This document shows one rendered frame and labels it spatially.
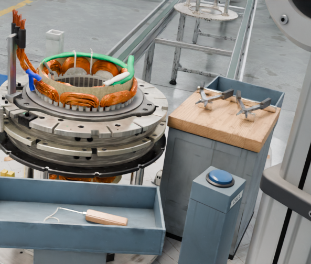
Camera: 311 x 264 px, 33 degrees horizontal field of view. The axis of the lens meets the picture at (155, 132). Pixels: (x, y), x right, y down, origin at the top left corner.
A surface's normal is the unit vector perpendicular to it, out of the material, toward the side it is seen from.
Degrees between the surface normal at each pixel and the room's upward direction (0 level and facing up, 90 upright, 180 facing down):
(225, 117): 0
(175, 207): 90
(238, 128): 0
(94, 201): 90
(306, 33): 90
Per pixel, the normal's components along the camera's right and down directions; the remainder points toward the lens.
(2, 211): 0.12, -0.89
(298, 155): -0.75, 0.20
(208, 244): -0.53, 0.31
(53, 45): -0.23, 0.40
